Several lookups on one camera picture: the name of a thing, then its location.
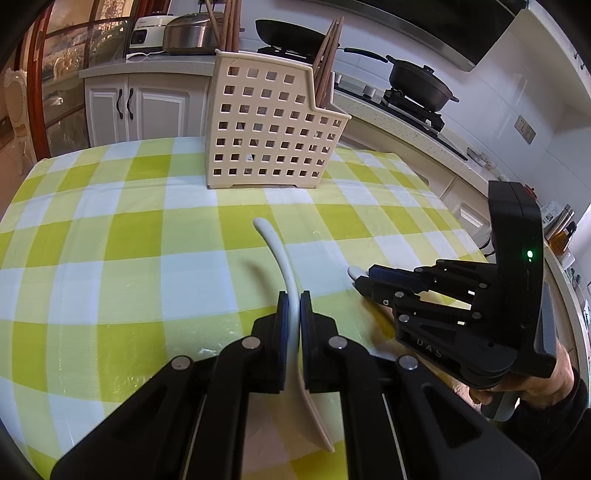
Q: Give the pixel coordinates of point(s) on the red wooden glass door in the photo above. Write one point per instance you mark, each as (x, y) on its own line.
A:
(65, 39)

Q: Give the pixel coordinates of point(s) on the counter bottles and boxes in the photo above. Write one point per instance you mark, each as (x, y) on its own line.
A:
(558, 226)

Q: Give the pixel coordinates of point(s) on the black frying pan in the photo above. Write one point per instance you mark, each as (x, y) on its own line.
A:
(288, 40)

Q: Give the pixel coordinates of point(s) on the white ornate chair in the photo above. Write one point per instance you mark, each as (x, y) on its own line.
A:
(15, 88)

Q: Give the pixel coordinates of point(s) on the white perforated utensil basket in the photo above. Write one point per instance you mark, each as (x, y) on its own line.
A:
(263, 126)

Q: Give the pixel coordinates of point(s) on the silver rice cooker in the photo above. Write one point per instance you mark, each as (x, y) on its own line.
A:
(190, 34)

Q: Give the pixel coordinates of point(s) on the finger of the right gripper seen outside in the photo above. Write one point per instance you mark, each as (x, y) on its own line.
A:
(388, 286)

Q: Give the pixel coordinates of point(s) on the white small appliance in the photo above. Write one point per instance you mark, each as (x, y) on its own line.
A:
(148, 32)

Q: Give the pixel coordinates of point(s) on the black gas stove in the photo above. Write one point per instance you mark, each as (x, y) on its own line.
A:
(403, 108)

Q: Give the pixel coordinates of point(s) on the black lidded pot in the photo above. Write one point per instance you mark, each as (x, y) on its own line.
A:
(420, 84)

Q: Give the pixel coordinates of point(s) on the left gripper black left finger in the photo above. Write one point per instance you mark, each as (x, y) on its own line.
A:
(257, 363)

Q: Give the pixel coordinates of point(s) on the range hood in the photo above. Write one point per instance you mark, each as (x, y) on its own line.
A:
(461, 31)

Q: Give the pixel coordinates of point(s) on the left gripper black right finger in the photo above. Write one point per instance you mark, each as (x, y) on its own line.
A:
(331, 362)

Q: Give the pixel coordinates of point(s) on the right hand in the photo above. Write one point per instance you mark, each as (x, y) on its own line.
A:
(538, 392)

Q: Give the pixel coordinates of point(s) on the yellow checked tablecloth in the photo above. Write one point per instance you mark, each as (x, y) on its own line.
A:
(118, 258)

